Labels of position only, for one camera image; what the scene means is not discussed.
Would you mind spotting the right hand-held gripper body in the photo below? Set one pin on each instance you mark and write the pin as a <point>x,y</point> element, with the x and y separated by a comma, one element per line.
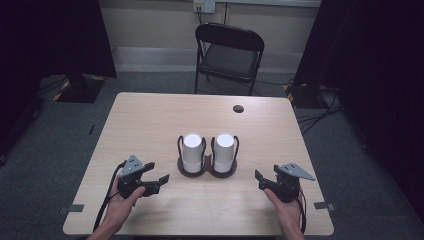
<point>290,180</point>

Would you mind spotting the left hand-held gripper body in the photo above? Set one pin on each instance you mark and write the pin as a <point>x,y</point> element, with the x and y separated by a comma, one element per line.
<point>130,166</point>

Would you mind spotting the stack of white paper cups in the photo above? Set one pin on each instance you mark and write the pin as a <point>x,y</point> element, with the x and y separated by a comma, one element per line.
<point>192,150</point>
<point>224,150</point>

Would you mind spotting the brown double cup holder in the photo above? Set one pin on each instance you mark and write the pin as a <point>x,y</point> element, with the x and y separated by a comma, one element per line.
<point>207,170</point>

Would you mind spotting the person's right hand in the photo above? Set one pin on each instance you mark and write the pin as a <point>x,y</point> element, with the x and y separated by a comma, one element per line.
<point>285,208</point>

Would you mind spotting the person's left hand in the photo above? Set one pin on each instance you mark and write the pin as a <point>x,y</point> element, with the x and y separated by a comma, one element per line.
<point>121,205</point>

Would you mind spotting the grey tape strip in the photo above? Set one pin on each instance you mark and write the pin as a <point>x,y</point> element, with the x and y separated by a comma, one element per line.
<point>324,206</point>
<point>71,209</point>

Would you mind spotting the black table grommet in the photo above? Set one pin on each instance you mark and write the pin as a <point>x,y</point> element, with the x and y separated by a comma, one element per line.
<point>238,108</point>

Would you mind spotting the black stand base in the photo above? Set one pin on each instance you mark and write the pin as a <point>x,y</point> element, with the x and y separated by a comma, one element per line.
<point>305,96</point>
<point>80,88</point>

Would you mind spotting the black folding chair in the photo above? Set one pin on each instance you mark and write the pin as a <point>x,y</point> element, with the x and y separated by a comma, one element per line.
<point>230,61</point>

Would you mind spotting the black curtain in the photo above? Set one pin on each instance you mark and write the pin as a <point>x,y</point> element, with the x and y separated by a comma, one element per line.
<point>376,66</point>
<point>40,40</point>

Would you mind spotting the white wall outlet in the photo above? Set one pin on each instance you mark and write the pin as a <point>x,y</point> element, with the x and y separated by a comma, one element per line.
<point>208,6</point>

